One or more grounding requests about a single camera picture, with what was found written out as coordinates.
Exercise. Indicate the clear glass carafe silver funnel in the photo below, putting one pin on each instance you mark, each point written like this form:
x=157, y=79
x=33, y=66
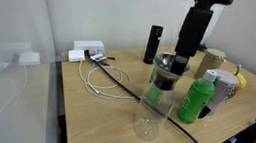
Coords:
x=147, y=124

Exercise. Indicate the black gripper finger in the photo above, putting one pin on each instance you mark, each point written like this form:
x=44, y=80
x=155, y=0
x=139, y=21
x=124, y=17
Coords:
x=192, y=33

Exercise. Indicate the small silver usb hub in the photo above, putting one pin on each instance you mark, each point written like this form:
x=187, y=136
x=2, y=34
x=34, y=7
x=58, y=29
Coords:
x=98, y=57

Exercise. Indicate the yellow pepper toy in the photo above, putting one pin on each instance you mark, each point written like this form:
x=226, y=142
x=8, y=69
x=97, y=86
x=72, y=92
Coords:
x=241, y=80

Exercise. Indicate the small black flat object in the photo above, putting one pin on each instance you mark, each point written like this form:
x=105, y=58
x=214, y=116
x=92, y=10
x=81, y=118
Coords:
x=203, y=47

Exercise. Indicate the white power adapter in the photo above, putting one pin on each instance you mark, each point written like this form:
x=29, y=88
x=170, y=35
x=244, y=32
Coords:
x=76, y=55

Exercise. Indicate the green plastic bottle white cap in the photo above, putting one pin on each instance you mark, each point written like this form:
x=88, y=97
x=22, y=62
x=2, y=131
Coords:
x=194, y=101

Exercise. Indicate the tan canister with lid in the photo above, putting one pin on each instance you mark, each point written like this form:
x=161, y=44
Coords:
x=209, y=64

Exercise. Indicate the white tin canister metal clasp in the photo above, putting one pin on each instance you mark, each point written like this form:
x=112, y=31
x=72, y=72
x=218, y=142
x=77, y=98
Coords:
x=224, y=90

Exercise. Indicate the white power strip box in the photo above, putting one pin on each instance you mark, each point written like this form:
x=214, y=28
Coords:
x=87, y=45

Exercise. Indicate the white paper tag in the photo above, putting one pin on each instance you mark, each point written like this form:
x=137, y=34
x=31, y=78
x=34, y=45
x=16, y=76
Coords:
x=232, y=140

